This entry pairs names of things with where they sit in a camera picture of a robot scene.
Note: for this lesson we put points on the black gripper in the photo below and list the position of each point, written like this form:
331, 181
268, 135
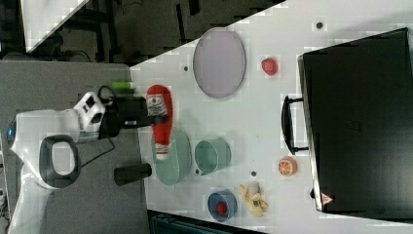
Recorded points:
126, 113

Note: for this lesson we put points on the toy peeled banana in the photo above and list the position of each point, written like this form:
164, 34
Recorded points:
253, 199

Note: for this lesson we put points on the blue cup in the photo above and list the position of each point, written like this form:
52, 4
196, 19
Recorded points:
223, 196

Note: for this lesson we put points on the round grey plate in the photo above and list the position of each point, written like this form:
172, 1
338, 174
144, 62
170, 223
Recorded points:
219, 62

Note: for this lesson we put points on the green marker pen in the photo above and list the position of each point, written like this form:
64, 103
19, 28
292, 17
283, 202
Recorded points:
123, 85

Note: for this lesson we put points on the small red toy fruit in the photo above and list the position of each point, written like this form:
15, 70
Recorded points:
221, 209

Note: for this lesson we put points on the toy orange half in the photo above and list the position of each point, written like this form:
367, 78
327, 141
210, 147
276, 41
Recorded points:
287, 166

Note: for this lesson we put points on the black cylindrical cup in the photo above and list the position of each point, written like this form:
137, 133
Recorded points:
128, 174

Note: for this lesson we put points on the red toy strawberry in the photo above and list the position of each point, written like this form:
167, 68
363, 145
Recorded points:
269, 66

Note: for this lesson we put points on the green mug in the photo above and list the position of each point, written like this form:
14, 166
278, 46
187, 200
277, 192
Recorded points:
212, 155

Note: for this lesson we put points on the black toaster oven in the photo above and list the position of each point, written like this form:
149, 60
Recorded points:
357, 102

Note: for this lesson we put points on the red ketchup bottle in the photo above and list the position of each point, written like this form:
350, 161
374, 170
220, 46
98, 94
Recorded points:
159, 103

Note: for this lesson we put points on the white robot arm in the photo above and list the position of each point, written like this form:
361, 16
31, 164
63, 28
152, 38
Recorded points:
47, 143

